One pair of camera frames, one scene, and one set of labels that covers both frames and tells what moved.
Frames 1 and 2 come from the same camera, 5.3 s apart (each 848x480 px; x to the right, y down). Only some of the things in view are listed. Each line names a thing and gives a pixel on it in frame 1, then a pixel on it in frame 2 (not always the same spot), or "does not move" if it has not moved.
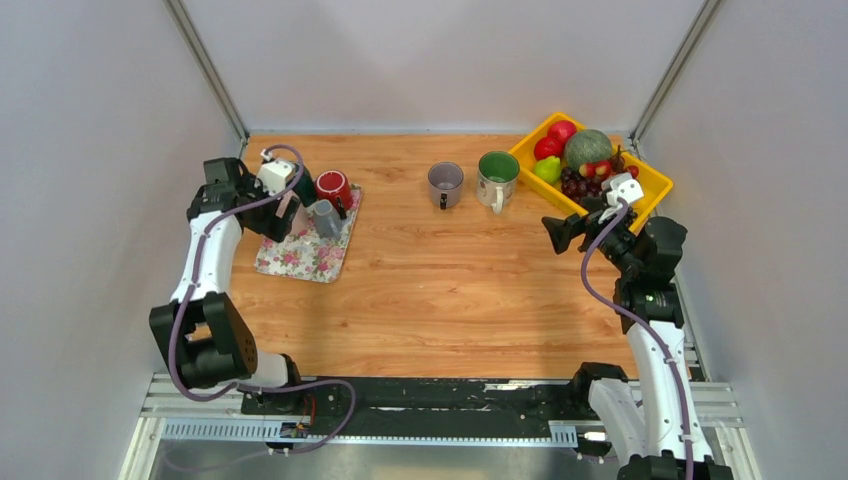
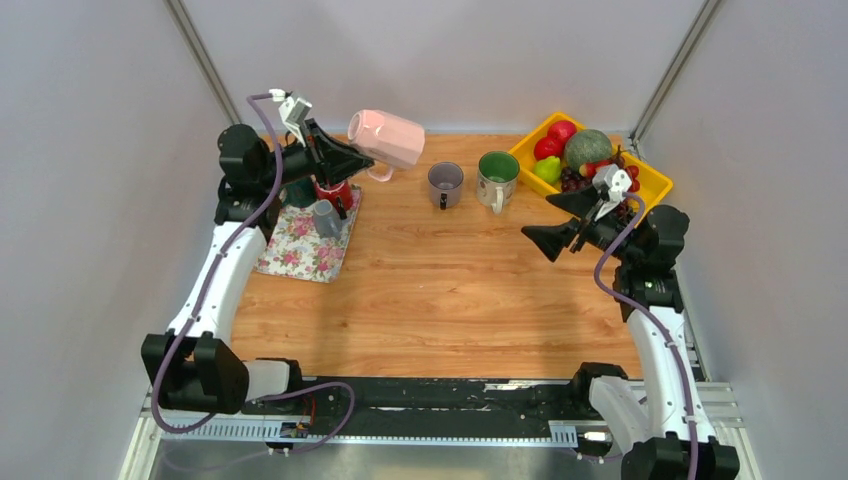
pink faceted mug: (288, 206) -> (390, 140)
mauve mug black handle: (444, 184) does not move
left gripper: (273, 228) -> (337, 160)
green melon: (586, 146) does not move
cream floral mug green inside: (498, 172) does not move
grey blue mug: (328, 220) does not move
